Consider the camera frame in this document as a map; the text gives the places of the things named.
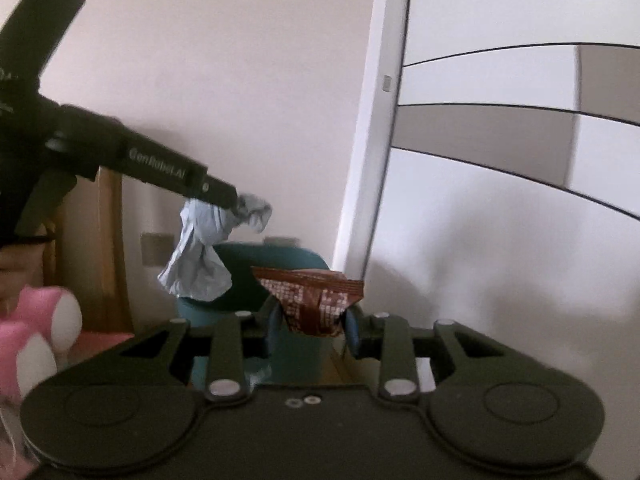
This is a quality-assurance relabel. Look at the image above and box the brown snack wrapper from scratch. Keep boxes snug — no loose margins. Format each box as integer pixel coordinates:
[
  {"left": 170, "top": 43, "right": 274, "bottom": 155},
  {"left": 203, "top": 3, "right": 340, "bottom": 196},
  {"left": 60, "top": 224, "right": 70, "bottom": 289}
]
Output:
[{"left": 251, "top": 266, "right": 365, "bottom": 338}]

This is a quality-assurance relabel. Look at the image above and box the beige wall socket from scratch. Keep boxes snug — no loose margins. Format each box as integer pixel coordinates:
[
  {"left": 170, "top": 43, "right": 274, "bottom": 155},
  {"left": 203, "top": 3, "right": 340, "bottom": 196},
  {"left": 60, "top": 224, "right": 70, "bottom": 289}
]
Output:
[{"left": 141, "top": 231, "right": 182, "bottom": 267}]

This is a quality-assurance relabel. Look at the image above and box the pink and white plush toy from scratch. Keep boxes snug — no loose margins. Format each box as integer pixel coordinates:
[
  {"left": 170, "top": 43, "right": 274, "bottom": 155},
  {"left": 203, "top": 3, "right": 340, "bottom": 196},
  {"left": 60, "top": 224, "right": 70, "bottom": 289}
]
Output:
[{"left": 0, "top": 285, "right": 83, "bottom": 406}]

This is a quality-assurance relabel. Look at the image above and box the white and grey sliding door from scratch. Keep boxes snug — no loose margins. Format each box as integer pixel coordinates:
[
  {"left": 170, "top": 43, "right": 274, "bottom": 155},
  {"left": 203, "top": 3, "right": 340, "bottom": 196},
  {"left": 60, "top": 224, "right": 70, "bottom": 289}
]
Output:
[{"left": 362, "top": 0, "right": 640, "bottom": 466}]

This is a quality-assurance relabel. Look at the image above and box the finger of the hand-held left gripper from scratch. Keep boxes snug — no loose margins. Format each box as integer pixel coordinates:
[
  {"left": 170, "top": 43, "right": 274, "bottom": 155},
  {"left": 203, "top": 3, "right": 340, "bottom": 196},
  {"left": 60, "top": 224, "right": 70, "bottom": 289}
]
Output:
[{"left": 200, "top": 172, "right": 242, "bottom": 209}]

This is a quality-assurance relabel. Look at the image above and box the person's left hand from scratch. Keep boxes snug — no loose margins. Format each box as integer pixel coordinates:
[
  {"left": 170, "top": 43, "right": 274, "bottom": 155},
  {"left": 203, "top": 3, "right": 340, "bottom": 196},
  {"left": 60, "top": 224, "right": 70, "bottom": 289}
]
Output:
[{"left": 0, "top": 240, "right": 48, "bottom": 311}]

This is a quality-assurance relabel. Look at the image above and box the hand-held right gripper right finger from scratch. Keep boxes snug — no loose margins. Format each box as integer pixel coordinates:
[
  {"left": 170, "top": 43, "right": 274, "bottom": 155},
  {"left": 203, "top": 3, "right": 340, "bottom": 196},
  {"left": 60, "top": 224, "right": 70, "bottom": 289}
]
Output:
[{"left": 344, "top": 306, "right": 508, "bottom": 403}]

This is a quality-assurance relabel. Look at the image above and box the teal bin with deer print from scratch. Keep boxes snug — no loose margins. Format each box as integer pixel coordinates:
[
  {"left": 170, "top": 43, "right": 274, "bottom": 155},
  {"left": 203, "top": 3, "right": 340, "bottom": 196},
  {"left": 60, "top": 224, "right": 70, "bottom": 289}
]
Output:
[{"left": 175, "top": 242, "right": 346, "bottom": 386}]

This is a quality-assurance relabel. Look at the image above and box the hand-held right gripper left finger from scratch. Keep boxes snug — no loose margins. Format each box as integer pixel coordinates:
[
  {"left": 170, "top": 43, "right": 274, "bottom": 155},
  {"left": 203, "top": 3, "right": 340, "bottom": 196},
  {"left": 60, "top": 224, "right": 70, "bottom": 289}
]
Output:
[{"left": 117, "top": 302, "right": 285, "bottom": 405}]

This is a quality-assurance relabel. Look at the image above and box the grey paper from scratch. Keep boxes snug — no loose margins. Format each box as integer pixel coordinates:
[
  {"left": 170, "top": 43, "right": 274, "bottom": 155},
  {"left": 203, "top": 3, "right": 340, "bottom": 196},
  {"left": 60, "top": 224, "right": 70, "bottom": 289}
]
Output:
[{"left": 158, "top": 192, "right": 274, "bottom": 303}]

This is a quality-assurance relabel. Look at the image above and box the white door frame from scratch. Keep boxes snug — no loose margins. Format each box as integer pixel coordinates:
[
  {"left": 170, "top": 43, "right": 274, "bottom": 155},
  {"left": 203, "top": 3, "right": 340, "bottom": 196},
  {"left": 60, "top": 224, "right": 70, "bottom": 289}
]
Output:
[{"left": 332, "top": 0, "right": 413, "bottom": 281}]

